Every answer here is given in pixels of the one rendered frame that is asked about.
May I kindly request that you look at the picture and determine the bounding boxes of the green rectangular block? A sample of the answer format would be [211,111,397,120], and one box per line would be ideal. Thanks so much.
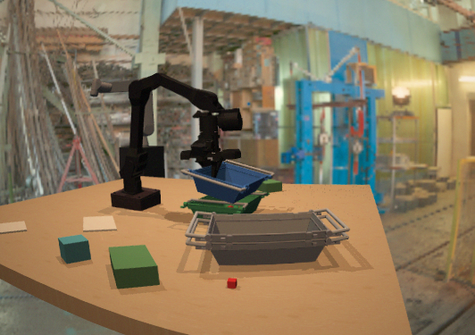
[108,245,160,289]
[257,180,282,193]

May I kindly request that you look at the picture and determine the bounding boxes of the teal rectangular block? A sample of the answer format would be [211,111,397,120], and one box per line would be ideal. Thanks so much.
[58,234,91,264]

